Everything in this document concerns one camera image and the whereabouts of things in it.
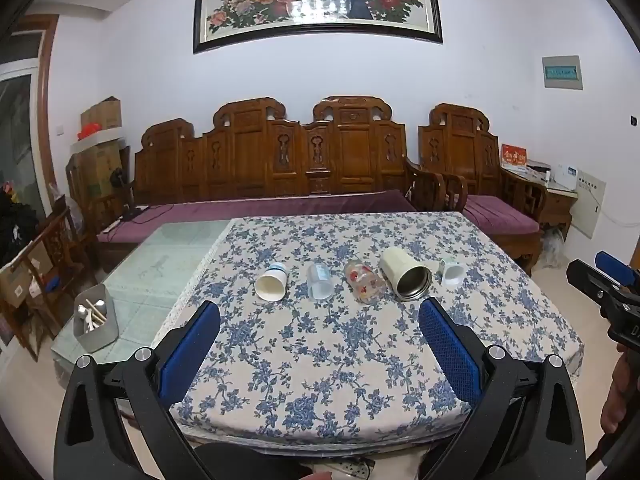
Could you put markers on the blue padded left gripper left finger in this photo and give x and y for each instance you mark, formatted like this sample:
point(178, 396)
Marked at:
point(91, 441)

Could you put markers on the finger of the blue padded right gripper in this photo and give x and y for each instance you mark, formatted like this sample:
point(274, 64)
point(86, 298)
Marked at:
point(524, 421)

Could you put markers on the blue tipped left gripper right finger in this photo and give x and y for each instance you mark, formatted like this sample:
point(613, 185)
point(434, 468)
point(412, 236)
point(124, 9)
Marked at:
point(615, 269)

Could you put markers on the white paper cup blue band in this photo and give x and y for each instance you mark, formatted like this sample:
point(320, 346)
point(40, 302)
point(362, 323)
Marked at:
point(271, 285)

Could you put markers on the small white cup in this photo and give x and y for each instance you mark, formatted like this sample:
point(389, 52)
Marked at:
point(451, 272)

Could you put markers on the glass cup red flowers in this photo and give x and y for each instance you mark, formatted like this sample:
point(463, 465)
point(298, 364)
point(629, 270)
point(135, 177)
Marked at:
point(366, 285)

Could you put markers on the clear plastic cup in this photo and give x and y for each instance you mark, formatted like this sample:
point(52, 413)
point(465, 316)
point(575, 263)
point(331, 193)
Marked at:
point(319, 282)

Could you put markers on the person's right hand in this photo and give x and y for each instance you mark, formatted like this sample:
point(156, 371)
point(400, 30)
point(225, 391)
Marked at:
point(615, 406)

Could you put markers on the wooden side table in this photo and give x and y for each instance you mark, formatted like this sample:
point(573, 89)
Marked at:
point(552, 199)

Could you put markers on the grey utensil holder box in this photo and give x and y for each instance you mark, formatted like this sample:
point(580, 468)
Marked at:
point(95, 322)

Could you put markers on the carved wooden armchair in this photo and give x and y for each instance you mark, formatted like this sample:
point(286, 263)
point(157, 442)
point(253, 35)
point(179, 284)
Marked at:
point(457, 145)

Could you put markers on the red card sign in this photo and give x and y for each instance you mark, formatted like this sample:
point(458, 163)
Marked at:
point(513, 155)

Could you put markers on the wooden chair at left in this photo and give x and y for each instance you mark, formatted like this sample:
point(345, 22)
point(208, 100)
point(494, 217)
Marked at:
point(45, 271)

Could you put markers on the cream steel-lined tumbler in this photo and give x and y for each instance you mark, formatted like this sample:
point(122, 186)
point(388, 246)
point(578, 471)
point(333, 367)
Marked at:
point(410, 279)

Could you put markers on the blue floral tablecloth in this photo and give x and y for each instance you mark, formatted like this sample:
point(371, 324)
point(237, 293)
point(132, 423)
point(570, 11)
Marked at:
point(337, 374)

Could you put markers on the carved wooden sofa bench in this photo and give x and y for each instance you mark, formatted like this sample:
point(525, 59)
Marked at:
point(351, 146)

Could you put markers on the cardboard box on shelf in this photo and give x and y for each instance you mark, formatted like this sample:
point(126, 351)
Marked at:
point(107, 114)

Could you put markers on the framed peony peacock painting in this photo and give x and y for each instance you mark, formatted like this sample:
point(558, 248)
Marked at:
point(218, 23)

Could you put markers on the white wall distribution box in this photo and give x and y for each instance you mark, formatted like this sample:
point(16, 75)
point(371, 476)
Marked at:
point(590, 197)

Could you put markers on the grey wall electrical panel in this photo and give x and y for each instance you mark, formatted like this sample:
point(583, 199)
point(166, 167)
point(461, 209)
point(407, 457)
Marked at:
point(562, 72)

